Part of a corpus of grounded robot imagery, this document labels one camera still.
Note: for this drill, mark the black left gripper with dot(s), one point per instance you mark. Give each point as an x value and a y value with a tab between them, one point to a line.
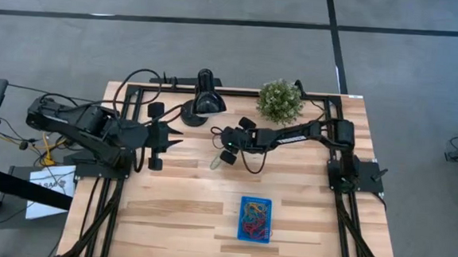
157	138

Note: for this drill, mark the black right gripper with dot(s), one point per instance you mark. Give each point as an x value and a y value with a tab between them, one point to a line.
238	141

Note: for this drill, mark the yellow rubber band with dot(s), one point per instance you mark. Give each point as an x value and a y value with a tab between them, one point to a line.
254	206

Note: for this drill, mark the teal rubber band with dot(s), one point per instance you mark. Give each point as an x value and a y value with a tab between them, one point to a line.
250	217

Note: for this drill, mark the long red rubber band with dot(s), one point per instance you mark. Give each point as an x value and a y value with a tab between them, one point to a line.
254	230

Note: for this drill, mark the blue plastic slotted bin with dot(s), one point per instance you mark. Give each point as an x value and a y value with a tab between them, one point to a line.
242	237

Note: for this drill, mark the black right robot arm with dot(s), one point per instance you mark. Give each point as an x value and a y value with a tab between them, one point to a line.
312	133

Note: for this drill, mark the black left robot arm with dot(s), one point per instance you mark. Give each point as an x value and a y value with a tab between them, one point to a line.
89	132

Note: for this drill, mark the black desk lamp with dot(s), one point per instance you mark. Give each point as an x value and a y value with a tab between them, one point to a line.
205	99

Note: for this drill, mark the small artificial green plant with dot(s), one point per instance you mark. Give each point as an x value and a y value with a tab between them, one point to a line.
280	103

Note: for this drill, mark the white paper sheet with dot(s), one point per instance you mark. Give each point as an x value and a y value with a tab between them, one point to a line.
50	181

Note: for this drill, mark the black side table beam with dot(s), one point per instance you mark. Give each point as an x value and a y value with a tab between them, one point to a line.
22	187

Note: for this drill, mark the black aluminium table frame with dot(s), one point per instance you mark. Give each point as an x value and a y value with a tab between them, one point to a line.
231	93

